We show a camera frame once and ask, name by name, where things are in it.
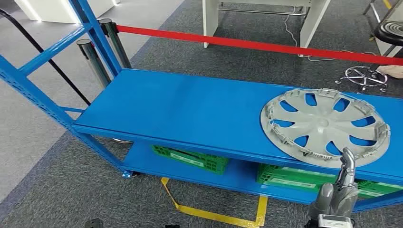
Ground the grey plastic wheel hubcap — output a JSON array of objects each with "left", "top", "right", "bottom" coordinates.
[{"left": 260, "top": 88, "right": 391, "bottom": 169}]

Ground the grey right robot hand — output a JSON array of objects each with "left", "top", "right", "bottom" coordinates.
[{"left": 310, "top": 147, "right": 360, "bottom": 219}]

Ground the black stool chrome base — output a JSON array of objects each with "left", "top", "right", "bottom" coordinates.
[{"left": 335, "top": 20, "right": 403, "bottom": 93}]

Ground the white desk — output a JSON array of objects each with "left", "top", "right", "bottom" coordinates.
[{"left": 202, "top": 0, "right": 331, "bottom": 49}]

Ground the black curved floor stand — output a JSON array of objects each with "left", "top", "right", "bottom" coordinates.
[{"left": 0, "top": 9, "right": 92, "bottom": 106}]

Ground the white floor cable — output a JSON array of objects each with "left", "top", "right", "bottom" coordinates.
[{"left": 283, "top": 6, "right": 378, "bottom": 62}]

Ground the grey metal frame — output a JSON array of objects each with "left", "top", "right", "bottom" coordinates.
[{"left": 363, "top": 0, "right": 403, "bottom": 41}]

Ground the blue metal shelf rack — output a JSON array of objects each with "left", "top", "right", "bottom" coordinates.
[{"left": 0, "top": 0, "right": 403, "bottom": 213}]

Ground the green plastic crate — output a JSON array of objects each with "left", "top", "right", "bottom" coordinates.
[
  {"left": 357, "top": 180, "right": 403, "bottom": 200},
  {"left": 256, "top": 163, "right": 337, "bottom": 193},
  {"left": 152, "top": 144, "right": 230, "bottom": 175}
]

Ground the white lit podium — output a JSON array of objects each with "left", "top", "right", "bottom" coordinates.
[{"left": 14, "top": 0, "right": 121, "bottom": 24}]

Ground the red barrier belt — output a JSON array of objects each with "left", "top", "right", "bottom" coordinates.
[{"left": 115, "top": 24, "right": 403, "bottom": 67}]

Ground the person's pale shoe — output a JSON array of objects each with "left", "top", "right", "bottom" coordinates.
[{"left": 376, "top": 64, "right": 403, "bottom": 79}]

